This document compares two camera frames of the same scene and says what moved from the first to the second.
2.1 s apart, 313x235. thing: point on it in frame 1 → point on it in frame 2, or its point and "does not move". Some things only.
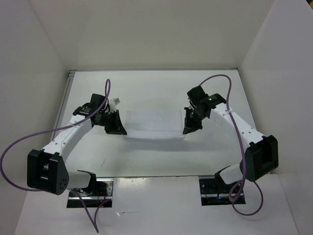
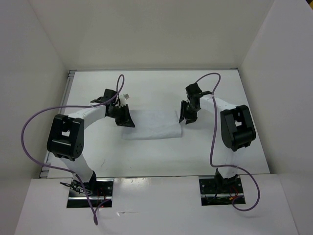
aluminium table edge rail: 70,78 does not move
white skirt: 156,124 does not move
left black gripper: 117,128 → 126,120
